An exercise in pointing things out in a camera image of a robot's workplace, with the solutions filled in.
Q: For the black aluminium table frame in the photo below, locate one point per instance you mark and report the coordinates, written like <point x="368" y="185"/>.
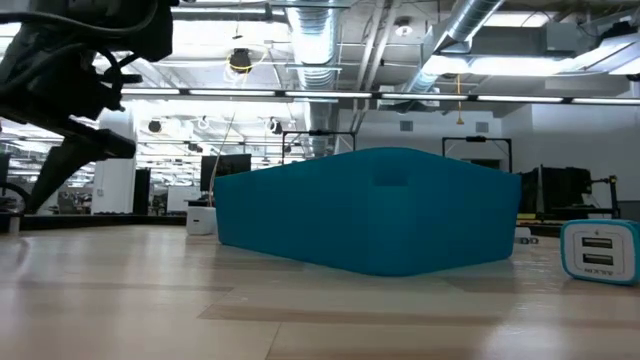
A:
<point x="100" y="221"/>

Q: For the white charger cube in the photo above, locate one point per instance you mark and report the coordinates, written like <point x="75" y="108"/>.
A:
<point x="522" y="235"/>
<point x="200" y="221"/>

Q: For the silver slanted ventilation duct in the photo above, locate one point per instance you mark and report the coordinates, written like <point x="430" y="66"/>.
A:
<point x="470" y="20"/>

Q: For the long ceiling light strip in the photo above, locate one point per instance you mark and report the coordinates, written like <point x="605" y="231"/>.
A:
<point x="325" y="94"/>

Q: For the black background frame rig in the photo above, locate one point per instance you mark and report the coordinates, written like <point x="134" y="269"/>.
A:
<point x="475" y="138"/>

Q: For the black tall cabinet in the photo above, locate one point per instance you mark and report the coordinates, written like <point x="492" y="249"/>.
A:
<point x="141" y="192"/>

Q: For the black background equipment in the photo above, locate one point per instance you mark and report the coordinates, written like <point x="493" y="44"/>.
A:
<point x="560" y="190"/>

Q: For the blue white dual USB charger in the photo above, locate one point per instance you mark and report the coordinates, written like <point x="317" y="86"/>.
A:
<point x="600" y="252"/>

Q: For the black background monitor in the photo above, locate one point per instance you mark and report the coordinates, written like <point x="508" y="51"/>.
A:
<point x="230" y="170"/>

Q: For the white building pillar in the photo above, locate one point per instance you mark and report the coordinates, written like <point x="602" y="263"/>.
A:
<point x="115" y="185"/>

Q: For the white frame bracket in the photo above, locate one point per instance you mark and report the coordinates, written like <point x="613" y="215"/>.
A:
<point x="14" y="225"/>

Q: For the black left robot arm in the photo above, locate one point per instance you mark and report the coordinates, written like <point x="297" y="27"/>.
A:
<point x="125" y="30"/>

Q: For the blue plastic bin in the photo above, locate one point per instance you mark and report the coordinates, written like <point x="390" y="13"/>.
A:
<point x="367" y="215"/>

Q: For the silver ribbed ventilation duct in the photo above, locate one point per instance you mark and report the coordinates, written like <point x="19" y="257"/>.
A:
<point x="315" y="40"/>

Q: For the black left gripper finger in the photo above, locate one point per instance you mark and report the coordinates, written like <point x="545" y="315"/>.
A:
<point x="57" y="175"/>

